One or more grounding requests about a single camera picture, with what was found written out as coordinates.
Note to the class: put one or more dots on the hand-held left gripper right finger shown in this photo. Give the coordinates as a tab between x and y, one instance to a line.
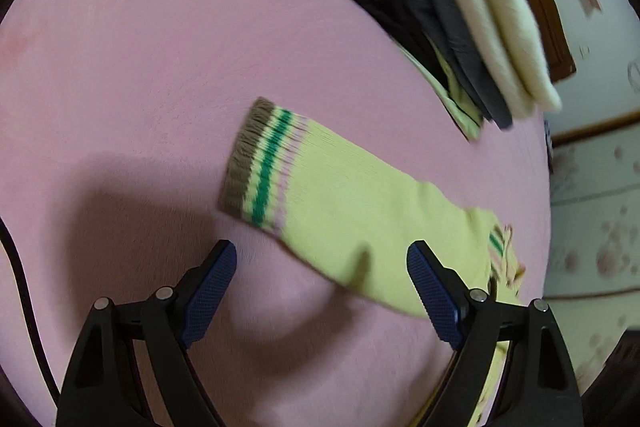
435	292

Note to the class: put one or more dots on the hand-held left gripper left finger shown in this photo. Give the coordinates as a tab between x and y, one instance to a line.
210	297

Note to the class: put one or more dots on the floral print wardrobe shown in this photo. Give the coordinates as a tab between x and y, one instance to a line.
590	217

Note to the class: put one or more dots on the light green folded garment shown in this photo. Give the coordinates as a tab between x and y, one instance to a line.
457	107

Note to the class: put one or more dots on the pink bed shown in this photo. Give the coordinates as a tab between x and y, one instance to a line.
150	57

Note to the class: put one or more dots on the grey folded garment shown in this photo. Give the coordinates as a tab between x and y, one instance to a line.
450	37

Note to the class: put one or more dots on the dark wooden headboard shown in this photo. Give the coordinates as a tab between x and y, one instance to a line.
550	32

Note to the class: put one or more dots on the cream white folded garment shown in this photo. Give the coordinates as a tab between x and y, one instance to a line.
490	7

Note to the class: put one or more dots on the black folded garment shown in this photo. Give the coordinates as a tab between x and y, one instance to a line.
385	2

